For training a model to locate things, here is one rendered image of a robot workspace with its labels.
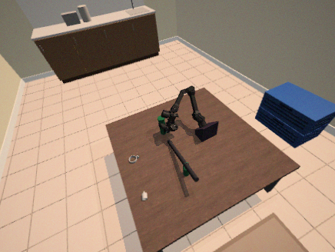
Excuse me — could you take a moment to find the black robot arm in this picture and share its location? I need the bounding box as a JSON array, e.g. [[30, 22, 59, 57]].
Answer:
[[161, 86, 207, 131]]

